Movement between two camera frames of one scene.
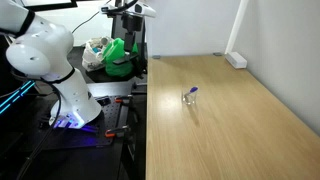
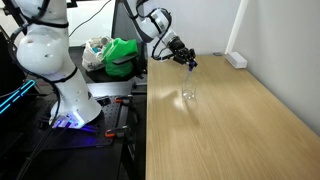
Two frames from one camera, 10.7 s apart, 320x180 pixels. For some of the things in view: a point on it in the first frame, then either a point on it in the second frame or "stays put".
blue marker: [193, 89] → [191, 65]
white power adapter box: [235, 60] stays put
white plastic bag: [93, 51] stays put
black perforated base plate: [106, 130] stays put
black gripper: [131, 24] → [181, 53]
